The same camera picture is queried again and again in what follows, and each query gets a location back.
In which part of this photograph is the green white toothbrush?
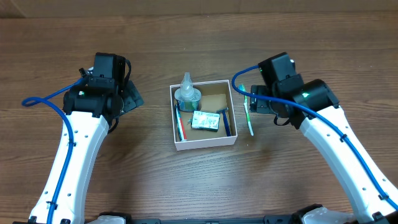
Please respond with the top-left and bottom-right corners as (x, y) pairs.
(238, 84), (254, 136)

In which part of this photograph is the blue disposable razor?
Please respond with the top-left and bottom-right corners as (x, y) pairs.
(216, 107), (231, 137)

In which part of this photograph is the green white soap bar pack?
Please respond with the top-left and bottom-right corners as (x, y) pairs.
(191, 111), (220, 132)

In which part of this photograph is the clear soap pump bottle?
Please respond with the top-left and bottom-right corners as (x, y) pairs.
(174, 72), (201, 112)

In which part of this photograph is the teal toothpaste tube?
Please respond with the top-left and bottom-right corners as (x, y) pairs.
(175, 105), (187, 142)

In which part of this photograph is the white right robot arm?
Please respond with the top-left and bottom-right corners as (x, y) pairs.
(249, 52), (397, 223)

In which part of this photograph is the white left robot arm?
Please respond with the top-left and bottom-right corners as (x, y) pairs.
(22, 52), (144, 223)

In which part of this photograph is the pink cardboard box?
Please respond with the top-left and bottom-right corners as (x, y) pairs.
(169, 80), (238, 151)

